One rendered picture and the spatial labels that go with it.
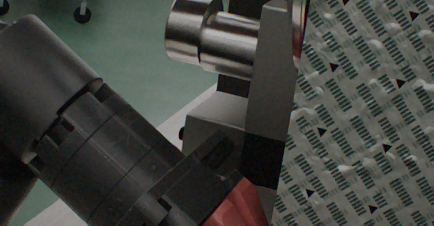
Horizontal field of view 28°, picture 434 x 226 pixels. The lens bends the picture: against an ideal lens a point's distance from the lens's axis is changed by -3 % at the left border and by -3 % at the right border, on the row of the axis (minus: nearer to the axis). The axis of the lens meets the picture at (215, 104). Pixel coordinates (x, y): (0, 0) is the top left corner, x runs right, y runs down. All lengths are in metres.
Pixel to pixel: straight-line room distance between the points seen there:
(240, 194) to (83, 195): 0.07
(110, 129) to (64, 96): 0.03
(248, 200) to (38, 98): 0.11
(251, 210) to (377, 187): 0.07
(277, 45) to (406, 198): 0.12
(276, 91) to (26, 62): 0.13
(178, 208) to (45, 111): 0.08
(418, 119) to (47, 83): 0.17
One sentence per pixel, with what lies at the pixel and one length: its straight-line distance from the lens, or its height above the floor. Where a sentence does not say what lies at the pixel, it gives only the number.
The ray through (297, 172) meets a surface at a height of 1.15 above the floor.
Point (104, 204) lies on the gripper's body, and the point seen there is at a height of 1.12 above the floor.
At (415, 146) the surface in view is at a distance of 0.38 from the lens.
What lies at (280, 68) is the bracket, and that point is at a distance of 0.46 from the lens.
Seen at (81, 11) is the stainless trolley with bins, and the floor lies 0.08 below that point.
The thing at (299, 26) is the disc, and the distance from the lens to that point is 0.37.
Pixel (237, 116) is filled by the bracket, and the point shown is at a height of 1.14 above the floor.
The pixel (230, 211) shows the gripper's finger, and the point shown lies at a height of 1.13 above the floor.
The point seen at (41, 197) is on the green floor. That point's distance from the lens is 2.92.
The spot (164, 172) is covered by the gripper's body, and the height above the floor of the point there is 1.14.
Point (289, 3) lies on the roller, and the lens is 0.38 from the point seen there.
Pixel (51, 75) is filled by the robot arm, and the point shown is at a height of 1.17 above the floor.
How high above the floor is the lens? 1.30
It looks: 19 degrees down
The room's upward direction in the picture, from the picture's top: 8 degrees clockwise
